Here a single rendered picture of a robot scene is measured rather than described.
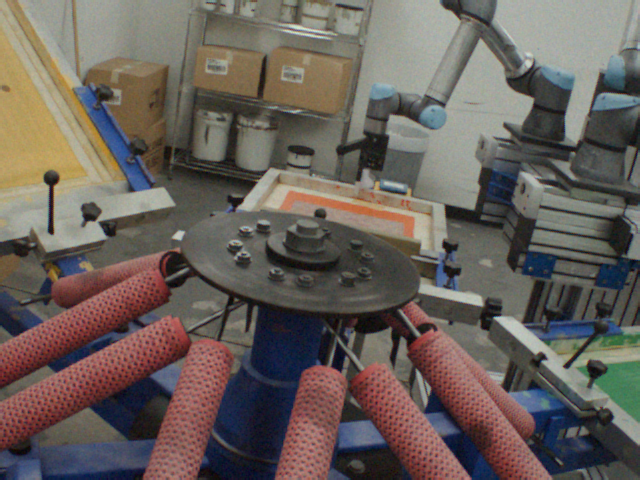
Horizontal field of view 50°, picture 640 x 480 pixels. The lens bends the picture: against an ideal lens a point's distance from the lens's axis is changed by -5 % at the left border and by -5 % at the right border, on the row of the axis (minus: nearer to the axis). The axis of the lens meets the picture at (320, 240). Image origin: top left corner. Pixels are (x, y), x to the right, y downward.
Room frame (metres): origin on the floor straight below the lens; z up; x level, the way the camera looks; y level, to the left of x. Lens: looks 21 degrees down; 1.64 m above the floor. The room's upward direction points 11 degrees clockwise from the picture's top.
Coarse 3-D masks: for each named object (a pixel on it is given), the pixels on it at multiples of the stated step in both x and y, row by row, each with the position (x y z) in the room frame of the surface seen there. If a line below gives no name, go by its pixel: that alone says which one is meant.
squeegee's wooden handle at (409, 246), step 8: (264, 208) 1.67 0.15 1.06; (272, 208) 1.68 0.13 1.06; (368, 232) 1.64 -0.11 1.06; (376, 232) 1.65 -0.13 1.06; (384, 232) 1.66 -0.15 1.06; (384, 240) 1.64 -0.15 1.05; (392, 240) 1.64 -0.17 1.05; (400, 240) 1.64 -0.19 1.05; (408, 240) 1.64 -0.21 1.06; (416, 240) 1.64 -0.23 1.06; (400, 248) 1.64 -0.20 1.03; (408, 248) 1.63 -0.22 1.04; (416, 248) 1.63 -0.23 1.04; (408, 256) 1.63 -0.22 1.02; (416, 256) 1.63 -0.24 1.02
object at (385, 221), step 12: (348, 216) 2.04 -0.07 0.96; (360, 216) 2.06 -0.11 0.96; (372, 216) 2.08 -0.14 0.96; (384, 216) 2.10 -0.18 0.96; (396, 216) 2.13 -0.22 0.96; (408, 216) 2.15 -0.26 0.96; (372, 228) 1.97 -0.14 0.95; (384, 228) 1.99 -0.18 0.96; (396, 228) 2.01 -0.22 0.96; (408, 228) 2.03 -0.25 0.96
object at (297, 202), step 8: (288, 192) 2.16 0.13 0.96; (296, 192) 2.18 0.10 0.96; (288, 200) 2.08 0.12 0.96; (296, 200) 2.10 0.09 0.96; (304, 200) 2.11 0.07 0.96; (312, 200) 2.13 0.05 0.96; (320, 200) 2.14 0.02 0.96; (328, 200) 2.16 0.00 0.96; (336, 200) 2.17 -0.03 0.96; (280, 208) 1.99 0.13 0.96; (288, 208) 2.01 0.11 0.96; (296, 208) 2.02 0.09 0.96; (304, 208) 2.03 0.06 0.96; (312, 208) 2.05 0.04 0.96; (328, 208) 2.08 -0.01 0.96; (336, 208) 2.09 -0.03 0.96; (344, 208) 2.11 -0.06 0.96; (328, 216) 2.00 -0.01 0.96; (336, 216) 2.02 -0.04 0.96; (344, 216) 2.03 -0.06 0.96
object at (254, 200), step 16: (272, 176) 2.18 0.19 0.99; (288, 176) 2.24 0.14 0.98; (304, 176) 2.25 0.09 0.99; (256, 192) 1.99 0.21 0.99; (336, 192) 2.23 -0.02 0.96; (352, 192) 2.22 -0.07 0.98; (368, 192) 2.22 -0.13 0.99; (384, 192) 2.24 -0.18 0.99; (240, 208) 1.83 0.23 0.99; (256, 208) 1.91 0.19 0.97; (400, 208) 2.21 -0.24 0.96; (416, 208) 2.21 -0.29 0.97; (432, 208) 2.20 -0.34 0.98; (432, 224) 2.06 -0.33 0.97; (432, 240) 1.93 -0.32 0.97
